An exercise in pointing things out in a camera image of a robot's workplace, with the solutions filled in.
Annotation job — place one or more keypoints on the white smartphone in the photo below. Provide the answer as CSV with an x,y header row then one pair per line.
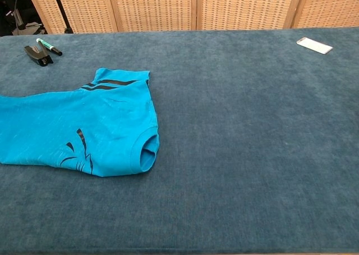
x,y
314,45

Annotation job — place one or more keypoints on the black stapler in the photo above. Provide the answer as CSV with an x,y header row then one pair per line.
x,y
36,55

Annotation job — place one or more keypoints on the black tripod stand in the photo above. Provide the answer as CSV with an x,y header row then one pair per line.
x,y
60,8

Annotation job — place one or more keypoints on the blue Carolina Panthers T-shirt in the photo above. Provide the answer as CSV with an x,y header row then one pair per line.
x,y
70,120

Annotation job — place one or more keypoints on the wicker folding screen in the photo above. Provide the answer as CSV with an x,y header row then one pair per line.
x,y
154,8

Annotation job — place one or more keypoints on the dark background equipment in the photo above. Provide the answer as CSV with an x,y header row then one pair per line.
x,y
26,27

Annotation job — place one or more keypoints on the green marker pen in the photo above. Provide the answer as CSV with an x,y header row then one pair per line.
x,y
46,45

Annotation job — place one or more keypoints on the blue fabric table cover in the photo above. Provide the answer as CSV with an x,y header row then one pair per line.
x,y
238,154

